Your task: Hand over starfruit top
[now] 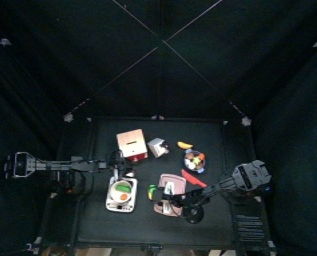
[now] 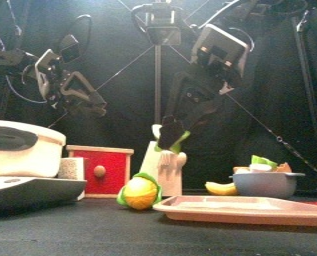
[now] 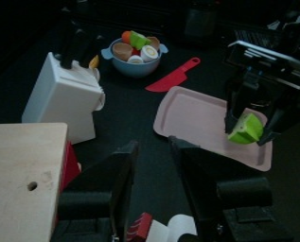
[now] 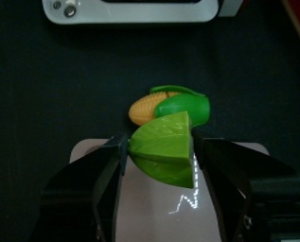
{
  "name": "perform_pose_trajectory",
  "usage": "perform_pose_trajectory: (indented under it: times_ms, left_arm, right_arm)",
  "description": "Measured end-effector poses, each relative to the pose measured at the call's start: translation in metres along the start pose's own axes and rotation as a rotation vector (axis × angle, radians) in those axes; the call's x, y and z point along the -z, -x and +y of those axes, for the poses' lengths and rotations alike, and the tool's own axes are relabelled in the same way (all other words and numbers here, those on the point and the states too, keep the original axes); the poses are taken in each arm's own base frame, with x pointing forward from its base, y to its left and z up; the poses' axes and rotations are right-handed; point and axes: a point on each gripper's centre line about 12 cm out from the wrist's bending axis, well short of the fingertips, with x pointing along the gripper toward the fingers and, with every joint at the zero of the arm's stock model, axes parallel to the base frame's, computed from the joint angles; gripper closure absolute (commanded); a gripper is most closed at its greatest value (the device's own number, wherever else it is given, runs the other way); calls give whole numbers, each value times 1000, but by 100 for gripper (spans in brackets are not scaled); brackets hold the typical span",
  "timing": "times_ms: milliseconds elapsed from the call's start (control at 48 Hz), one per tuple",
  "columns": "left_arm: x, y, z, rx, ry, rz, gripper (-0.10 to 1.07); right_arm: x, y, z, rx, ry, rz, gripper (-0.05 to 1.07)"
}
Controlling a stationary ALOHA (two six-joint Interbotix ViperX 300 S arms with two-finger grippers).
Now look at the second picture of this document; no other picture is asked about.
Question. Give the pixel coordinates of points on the green toy starfruit top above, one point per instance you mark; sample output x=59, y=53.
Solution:
x=181, y=141

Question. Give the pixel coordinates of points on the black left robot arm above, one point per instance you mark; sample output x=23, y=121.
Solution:
x=4, y=56

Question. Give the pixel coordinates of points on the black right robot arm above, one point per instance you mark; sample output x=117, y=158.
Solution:
x=262, y=10

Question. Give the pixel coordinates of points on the white leek with green top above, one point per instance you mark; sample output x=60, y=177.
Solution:
x=165, y=176

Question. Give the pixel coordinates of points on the vertical metal pole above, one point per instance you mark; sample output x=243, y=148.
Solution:
x=157, y=83

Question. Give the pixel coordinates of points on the tan toy food piece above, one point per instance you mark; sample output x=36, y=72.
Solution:
x=241, y=169

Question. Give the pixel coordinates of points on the red wooden drawer box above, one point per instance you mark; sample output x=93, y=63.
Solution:
x=111, y=173

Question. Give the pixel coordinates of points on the grey speckled sponge block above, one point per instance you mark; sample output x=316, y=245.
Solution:
x=71, y=168

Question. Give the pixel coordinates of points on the green toy vegetable piece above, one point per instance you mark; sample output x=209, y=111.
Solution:
x=262, y=160

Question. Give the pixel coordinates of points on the yellow toy corn green husk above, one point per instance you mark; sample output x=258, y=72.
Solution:
x=141, y=192

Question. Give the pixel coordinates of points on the white toy food piece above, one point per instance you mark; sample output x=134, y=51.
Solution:
x=260, y=167

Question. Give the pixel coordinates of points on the yellow toy banana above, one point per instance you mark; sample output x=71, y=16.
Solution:
x=221, y=189

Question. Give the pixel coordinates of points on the white and grey toy appliance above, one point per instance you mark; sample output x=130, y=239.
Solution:
x=22, y=160

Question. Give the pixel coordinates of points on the brown toy food piece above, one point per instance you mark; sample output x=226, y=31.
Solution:
x=284, y=167

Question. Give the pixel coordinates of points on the grey toy pot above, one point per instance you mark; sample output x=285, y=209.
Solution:
x=265, y=185

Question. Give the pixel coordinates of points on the pink plastic tray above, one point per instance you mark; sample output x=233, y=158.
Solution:
x=249, y=210

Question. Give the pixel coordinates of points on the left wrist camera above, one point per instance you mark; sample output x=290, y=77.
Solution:
x=68, y=46

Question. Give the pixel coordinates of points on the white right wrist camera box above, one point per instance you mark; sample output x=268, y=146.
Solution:
x=221, y=46

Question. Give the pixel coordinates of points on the overhead black camera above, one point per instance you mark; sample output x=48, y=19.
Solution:
x=162, y=25

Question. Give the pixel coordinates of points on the black frame post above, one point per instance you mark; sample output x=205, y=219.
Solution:
x=308, y=86

